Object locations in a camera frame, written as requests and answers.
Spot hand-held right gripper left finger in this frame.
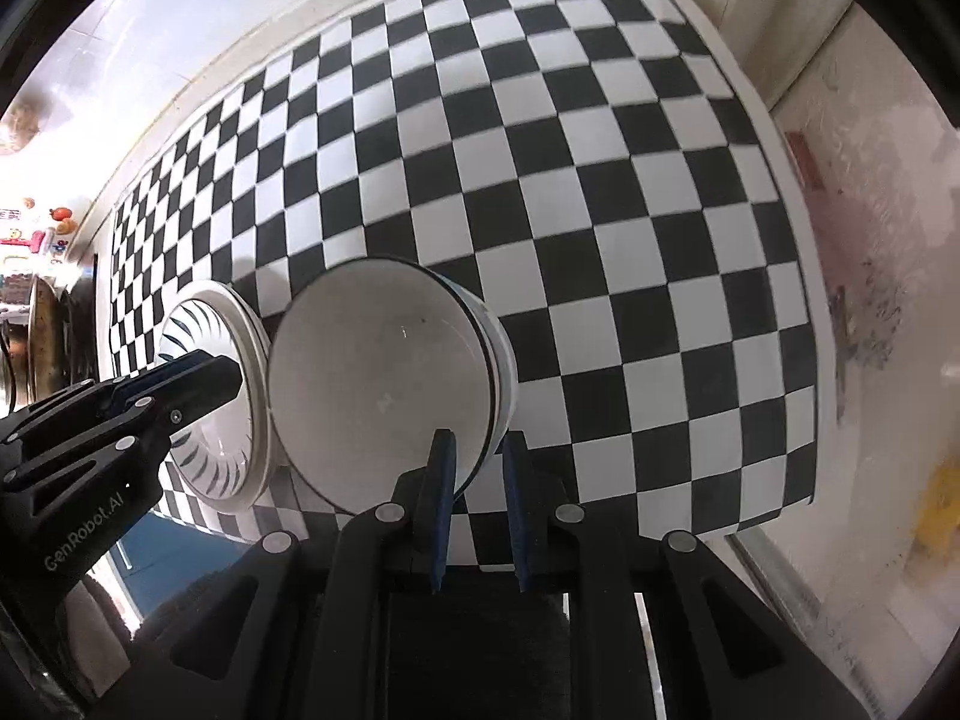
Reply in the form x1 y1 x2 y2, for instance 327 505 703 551
90 430 458 720

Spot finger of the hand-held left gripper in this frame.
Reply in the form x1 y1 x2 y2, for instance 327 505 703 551
0 349 243 497

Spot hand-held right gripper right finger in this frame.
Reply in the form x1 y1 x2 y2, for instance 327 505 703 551
501 430 886 720

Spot white ridged striped plate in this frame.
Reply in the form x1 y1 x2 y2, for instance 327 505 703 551
156 280 284 517

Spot white bowl with dark lines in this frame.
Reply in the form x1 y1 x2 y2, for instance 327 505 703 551
266 258 518 514

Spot blue cabinet door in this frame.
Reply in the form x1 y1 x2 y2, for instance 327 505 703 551
112 507 250 625

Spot black stovetop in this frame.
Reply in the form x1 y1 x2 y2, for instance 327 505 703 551
58 255 100 391

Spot dark metal pan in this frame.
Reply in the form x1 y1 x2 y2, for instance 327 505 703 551
0 273 67 413

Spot black white checkered mat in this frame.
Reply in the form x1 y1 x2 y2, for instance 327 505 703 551
109 0 818 571

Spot colourful wall stickers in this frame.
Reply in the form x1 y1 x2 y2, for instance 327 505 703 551
0 195 77 272

